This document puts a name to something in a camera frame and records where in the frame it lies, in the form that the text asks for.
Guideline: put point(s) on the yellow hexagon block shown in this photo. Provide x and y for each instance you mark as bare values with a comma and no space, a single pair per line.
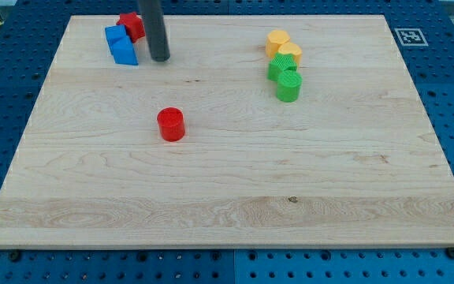
274,40

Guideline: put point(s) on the blue cube block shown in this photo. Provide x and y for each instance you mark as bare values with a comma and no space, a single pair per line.
113,34

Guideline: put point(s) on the light wooden board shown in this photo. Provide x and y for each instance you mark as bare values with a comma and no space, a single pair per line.
353,163

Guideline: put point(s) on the red cylinder block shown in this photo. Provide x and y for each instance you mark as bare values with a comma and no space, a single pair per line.
171,124

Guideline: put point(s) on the green cylinder block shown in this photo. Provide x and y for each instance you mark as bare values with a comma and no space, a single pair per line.
288,86

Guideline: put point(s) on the green star block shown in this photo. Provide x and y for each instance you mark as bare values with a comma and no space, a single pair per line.
279,64

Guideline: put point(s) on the yellow heart block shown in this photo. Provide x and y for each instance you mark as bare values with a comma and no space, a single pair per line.
293,49

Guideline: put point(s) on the blue triangular block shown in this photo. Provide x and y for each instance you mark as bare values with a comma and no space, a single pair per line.
123,52

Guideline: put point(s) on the red star block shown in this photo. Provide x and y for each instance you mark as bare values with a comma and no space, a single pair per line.
133,25

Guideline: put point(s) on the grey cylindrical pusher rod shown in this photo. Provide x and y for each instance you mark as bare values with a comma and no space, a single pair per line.
154,24

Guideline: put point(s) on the white fiducial marker tag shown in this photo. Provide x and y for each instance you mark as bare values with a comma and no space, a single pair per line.
411,37

